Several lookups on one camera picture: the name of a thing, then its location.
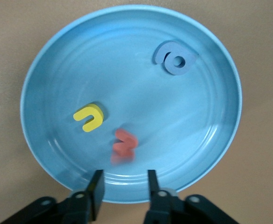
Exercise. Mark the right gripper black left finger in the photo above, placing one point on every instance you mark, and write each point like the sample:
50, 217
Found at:
80, 210

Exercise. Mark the red small letter w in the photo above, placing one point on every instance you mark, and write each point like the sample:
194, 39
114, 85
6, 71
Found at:
124, 142

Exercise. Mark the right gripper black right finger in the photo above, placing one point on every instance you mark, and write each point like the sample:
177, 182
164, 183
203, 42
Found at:
164, 210

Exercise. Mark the purple-blue small letter a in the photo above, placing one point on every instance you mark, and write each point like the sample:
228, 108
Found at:
188, 63

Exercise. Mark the yellow small letter u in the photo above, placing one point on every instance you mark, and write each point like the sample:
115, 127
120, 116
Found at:
96, 112

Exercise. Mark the blue plate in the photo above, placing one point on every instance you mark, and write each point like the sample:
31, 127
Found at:
138, 98

